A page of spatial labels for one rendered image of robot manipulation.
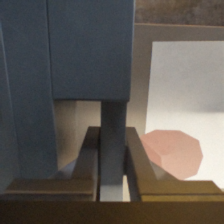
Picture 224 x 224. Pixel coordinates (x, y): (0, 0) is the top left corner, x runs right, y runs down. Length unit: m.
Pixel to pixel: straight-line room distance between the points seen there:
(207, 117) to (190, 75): 0.10
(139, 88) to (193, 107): 0.12
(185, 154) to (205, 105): 0.10
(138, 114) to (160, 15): 1.09
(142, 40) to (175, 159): 0.23
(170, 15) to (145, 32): 1.06
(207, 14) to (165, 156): 1.26
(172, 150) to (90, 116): 0.17
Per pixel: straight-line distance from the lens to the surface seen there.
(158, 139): 0.34
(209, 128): 0.39
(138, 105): 0.33
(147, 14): 1.34
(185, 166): 0.38
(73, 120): 0.16
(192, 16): 1.44
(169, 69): 0.33
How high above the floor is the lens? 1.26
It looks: 75 degrees down
